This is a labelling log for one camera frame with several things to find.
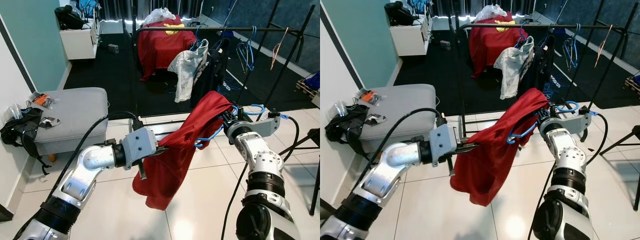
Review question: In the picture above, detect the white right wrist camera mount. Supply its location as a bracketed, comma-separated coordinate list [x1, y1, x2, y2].
[569, 110, 594, 136]
[256, 114, 282, 138]

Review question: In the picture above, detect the white shirt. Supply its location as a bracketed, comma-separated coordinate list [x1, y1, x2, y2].
[493, 36, 535, 100]
[167, 39, 210, 103]

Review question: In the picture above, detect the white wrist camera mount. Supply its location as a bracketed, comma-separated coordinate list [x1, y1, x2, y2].
[569, 110, 594, 136]
[429, 122, 461, 168]
[121, 126, 160, 168]
[256, 114, 282, 138]

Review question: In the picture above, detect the navy shirt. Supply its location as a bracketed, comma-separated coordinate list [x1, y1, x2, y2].
[520, 34, 557, 101]
[192, 37, 232, 108]

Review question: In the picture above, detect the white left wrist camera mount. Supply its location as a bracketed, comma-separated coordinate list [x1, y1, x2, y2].
[121, 126, 160, 168]
[429, 122, 461, 168]

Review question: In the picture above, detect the small wooden slat stand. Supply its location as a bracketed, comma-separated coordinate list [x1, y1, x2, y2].
[624, 77, 640, 99]
[295, 79, 321, 101]

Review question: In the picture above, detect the dark pleated curtain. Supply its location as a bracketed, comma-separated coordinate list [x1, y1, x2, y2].
[430, 0, 539, 19]
[97, 0, 207, 22]

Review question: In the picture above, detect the black metal clothes rack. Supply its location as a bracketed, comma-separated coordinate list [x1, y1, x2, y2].
[130, 0, 321, 118]
[452, 0, 640, 138]

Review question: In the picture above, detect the red draped cloth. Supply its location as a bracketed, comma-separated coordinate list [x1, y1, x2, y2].
[137, 15, 198, 82]
[469, 12, 529, 79]

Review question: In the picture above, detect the pale blue plastic hanger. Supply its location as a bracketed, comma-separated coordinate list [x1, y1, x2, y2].
[216, 79, 242, 97]

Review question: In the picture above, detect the white cabinet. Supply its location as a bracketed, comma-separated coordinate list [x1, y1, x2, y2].
[390, 17, 432, 57]
[59, 20, 101, 61]

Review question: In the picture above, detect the blue bag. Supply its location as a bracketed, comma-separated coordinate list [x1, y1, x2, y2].
[77, 0, 101, 17]
[410, 0, 432, 14]

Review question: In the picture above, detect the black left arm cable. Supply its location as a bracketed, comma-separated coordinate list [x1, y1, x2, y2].
[50, 111, 142, 206]
[350, 107, 449, 197]

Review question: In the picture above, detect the red shirt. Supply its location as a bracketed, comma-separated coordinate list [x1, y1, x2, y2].
[132, 91, 240, 211]
[450, 87, 551, 207]

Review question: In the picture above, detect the black bag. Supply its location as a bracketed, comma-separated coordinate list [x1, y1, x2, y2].
[0, 107, 52, 176]
[325, 103, 374, 162]
[54, 5, 86, 31]
[384, 1, 416, 27]

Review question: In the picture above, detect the pink plastic hanger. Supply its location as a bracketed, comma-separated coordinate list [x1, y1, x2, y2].
[270, 26, 290, 71]
[594, 24, 614, 69]

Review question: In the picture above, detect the orange black package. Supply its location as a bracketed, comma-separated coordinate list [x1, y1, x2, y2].
[357, 89, 382, 105]
[29, 92, 56, 109]

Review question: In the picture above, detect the white plastic bag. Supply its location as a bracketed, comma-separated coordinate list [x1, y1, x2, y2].
[475, 4, 509, 22]
[143, 7, 177, 26]

